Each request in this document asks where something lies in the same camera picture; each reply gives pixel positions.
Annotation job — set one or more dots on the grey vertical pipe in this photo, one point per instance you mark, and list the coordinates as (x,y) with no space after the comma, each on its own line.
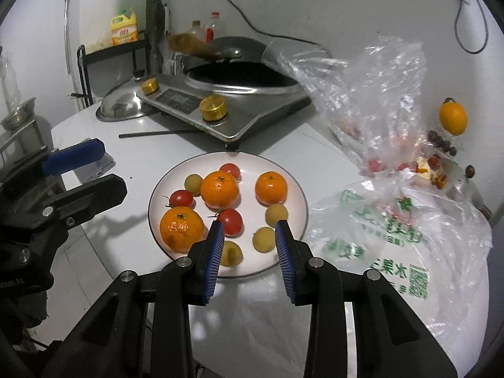
(151,8)

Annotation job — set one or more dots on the printed plastic bag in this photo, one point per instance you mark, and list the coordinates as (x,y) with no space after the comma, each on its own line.
(393,264)

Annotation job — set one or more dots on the large orange with stem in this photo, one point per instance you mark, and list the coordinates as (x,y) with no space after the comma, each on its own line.
(453,118)

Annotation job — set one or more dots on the clear crumpled plastic bag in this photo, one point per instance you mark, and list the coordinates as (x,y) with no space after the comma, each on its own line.
(374,98)

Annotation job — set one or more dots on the white plate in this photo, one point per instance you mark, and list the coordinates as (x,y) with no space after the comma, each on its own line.
(252,208)

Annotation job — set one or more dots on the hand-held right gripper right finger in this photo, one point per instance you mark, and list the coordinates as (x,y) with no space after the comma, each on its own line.
(284,264)

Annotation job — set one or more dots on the steel pot lid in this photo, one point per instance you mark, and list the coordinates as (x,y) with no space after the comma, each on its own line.
(118,104)

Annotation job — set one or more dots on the grey socket box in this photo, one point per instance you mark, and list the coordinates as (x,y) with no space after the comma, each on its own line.
(96,167)

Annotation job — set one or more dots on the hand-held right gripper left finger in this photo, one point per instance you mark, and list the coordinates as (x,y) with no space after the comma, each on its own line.
(212,264)

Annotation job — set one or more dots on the black metal rack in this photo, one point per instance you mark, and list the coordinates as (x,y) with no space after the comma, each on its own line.
(110,53)

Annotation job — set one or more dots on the brown oil bottle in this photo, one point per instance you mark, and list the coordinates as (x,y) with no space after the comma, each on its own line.
(196,31)

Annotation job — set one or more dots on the black umbrella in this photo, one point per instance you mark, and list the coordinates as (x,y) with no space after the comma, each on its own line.
(162,27)

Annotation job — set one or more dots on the steel stove with brass knobs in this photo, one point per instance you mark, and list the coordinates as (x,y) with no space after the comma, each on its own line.
(236,122)

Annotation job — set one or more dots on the small yellow round fruit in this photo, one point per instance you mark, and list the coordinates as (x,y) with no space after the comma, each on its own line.
(263,239)
(231,252)
(276,214)
(193,183)

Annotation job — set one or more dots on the red-capped bottle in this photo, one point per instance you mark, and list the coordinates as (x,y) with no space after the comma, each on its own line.
(212,27)

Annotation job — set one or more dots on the steel bowl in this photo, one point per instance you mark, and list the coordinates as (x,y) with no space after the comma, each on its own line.
(17,116)

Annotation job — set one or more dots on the pile of fruit peels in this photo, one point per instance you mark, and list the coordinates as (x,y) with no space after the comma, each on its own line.
(429,171)

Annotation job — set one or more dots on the black chopstick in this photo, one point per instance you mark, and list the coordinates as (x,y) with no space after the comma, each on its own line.
(157,134)

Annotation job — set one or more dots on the clear box of dark fruits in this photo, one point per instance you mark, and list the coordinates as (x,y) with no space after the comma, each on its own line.
(443,141)

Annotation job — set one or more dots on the red cherry tomato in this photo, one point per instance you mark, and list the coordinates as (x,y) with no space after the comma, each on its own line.
(230,170)
(182,199)
(230,221)

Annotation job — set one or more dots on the yellow detergent bottle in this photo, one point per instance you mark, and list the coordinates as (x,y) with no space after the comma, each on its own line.
(124,31)

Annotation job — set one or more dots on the small orange tangerine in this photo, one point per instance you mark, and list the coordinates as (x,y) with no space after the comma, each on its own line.
(182,229)
(271,187)
(219,189)

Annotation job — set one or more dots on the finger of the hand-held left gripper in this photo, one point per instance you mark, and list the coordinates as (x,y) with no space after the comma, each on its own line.
(98,195)
(73,156)

